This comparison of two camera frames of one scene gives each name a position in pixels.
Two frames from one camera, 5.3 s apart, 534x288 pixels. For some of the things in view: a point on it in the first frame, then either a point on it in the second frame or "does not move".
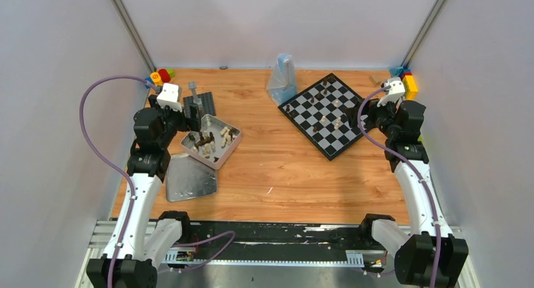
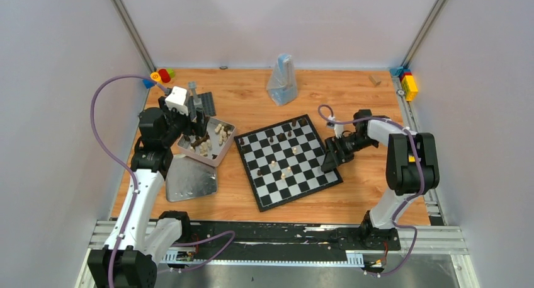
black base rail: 226,241 does not move
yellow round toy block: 155,77 does not move
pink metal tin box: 214,143 does not move
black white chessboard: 318,113 → 283,162
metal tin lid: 187,177 does not move
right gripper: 370,108 → 335,155
